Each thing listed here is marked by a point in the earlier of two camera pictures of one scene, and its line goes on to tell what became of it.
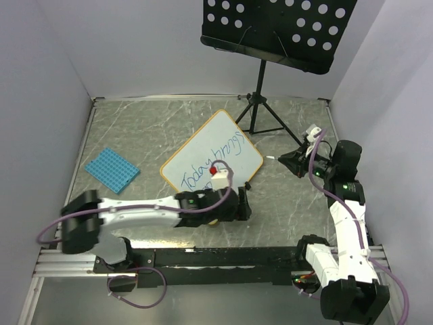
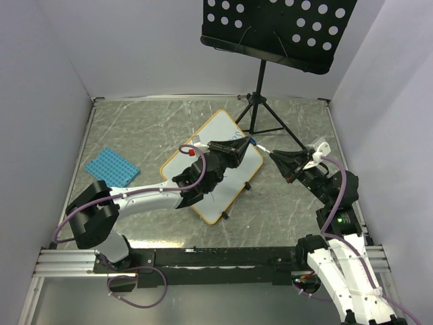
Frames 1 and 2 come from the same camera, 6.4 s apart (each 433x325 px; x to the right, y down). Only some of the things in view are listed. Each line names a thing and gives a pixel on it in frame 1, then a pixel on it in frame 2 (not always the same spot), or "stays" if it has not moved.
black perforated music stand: [304, 34] stays
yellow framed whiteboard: [219, 138] stays
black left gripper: [241, 212] to [237, 145]
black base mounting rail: [233, 267] stays
